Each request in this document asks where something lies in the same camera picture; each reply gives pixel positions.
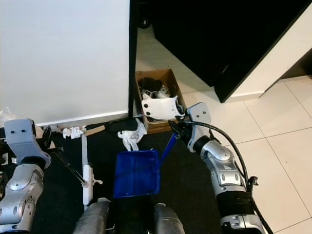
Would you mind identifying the black-handled white-headed broom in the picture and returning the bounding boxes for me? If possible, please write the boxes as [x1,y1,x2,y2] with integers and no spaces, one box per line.
[53,150,95,206]

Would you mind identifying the blue plastic dustpan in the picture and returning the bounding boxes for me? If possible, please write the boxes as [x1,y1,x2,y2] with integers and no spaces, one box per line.
[113,132,180,199]

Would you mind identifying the black floor mat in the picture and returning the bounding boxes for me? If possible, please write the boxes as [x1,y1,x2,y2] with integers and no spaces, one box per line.
[0,119,230,234]

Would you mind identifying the white plastic shell part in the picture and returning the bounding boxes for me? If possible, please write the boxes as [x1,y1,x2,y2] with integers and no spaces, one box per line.
[141,95,182,121]

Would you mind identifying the small white crumpled tissue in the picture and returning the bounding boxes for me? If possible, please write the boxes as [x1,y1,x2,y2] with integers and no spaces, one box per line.
[62,127,84,140]

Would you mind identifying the white tape line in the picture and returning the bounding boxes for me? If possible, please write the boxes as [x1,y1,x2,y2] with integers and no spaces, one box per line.
[80,134,93,208]

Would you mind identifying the large white crumpled tissue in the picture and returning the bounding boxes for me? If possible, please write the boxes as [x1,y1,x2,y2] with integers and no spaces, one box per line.
[117,119,148,152]

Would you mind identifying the clear crumpled plastic wrap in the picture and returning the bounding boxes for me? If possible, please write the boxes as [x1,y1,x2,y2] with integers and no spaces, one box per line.
[0,107,16,123]

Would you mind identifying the brown cardboard strip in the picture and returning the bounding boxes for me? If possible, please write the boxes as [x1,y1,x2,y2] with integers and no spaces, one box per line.
[85,125,107,137]

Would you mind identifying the black parts in box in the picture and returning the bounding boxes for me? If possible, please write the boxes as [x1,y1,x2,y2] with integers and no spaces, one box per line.
[139,77,169,100]

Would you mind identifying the brown cardboard box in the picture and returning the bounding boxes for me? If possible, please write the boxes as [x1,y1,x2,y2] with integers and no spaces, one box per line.
[134,68,188,135]

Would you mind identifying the black cylinder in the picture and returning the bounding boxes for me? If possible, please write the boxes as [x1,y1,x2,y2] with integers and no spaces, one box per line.
[105,119,139,135]

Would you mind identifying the grey left robot leg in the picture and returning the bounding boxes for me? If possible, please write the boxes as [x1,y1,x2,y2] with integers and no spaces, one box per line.
[73,197,112,234]

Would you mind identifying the grey robot leg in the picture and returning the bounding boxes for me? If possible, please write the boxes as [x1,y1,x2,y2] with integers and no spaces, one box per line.
[152,202,187,234]
[73,197,112,234]

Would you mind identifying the grey right robot leg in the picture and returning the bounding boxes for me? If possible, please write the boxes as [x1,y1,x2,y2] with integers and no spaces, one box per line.
[152,202,187,234]

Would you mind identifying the black cabinet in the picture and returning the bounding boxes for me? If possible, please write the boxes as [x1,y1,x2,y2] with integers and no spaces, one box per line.
[151,0,312,103]

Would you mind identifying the black dumbbell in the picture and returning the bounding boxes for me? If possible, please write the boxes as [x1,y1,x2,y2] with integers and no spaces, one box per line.
[137,15,152,29]

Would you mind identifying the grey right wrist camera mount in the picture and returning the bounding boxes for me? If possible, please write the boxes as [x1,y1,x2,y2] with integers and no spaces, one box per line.
[186,102,213,142]

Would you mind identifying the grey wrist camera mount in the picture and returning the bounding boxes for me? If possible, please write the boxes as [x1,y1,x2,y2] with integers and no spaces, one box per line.
[4,118,52,169]
[186,102,213,142]

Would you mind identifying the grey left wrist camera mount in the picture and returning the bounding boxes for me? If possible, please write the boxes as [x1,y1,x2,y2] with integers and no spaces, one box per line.
[4,118,52,169]

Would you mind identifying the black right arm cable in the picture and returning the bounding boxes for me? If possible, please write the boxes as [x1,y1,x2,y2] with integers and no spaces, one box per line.
[190,119,273,234]

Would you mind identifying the black door frame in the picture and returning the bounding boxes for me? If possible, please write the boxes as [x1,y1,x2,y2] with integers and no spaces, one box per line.
[128,0,152,117]

